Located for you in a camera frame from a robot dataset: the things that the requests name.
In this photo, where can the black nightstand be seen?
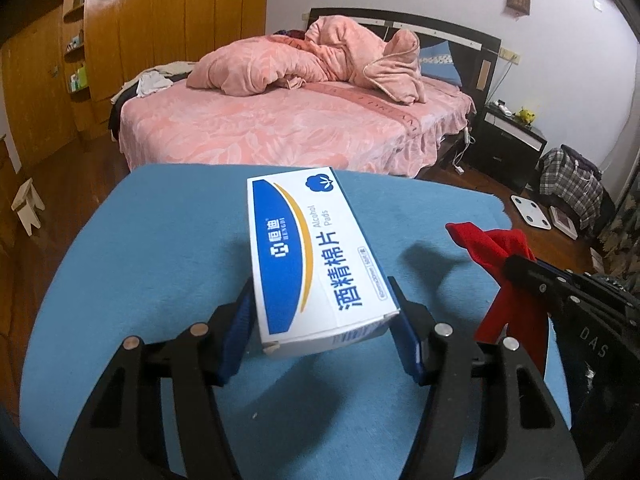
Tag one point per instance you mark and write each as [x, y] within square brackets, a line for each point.
[504, 149]

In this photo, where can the pink duvet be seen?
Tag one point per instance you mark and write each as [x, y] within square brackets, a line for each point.
[335, 48]

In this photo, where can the blue pillow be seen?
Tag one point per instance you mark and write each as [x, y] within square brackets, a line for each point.
[437, 62]

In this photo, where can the blue table cloth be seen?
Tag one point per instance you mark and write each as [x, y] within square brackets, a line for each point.
[171, 244]

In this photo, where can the wooden wardrobe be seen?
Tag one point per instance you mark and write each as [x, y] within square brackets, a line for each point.
[66, 58]

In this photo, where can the white bathroom scale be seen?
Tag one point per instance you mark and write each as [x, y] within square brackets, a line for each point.
[531, 213]

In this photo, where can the red knit gloves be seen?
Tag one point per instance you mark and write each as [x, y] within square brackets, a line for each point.
[514, 310]

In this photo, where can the yellow plush toy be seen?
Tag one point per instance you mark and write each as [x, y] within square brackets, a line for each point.
[525, 116]

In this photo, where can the bed with pink sheet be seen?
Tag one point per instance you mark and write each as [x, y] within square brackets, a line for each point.
[329, 124]

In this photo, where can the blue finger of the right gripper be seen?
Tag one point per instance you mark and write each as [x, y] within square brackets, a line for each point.
[554, 270]

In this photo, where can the white power strip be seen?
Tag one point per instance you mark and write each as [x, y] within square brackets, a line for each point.
[468, 140]

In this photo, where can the plaid shirt on chair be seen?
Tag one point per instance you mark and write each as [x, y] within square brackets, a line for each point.
[567, 175]

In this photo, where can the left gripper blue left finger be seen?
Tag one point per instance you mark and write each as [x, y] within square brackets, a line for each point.
[236, 322]

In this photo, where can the book on floor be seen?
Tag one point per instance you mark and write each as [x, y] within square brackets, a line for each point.
[563, 222]

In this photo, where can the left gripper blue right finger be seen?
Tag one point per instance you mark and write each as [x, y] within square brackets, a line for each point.
[406, 339]

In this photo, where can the clothes pile on bed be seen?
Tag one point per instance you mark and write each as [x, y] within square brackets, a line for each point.
[147, 82]

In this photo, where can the black headboard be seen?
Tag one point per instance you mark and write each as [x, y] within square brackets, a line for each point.
[474, 53]

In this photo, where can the dark patterned curtain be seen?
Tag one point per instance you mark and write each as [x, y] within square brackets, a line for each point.
[620, 241]

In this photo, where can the alcohol pads box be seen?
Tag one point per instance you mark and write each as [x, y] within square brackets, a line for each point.
[317, 283]

